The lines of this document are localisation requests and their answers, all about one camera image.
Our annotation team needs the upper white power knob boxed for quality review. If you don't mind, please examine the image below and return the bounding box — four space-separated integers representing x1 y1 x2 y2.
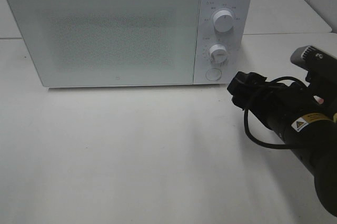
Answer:
213 9 234 33

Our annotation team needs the lower white timer knob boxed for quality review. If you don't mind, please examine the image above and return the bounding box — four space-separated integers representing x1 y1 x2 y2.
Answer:
209 44 228 64

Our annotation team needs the round door release button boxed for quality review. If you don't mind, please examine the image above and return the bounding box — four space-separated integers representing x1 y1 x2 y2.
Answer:
206 69 222 81

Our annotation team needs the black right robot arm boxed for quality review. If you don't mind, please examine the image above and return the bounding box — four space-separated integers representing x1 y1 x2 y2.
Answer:
227 71 336 216

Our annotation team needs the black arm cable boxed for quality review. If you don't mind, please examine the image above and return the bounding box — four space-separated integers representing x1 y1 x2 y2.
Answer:
242 76 301 149

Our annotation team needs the white microwave oven body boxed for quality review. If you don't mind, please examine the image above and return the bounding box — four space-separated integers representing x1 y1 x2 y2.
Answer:
6 0 251 87

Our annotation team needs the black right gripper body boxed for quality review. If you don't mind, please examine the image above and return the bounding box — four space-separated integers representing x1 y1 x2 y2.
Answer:
227 71 290 111

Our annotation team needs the white microwave door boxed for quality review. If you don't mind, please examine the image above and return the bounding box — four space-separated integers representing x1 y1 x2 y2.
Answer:
7 0 199 87

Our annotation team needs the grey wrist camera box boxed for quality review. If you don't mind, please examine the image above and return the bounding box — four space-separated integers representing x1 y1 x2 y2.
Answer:
290 46 336 84

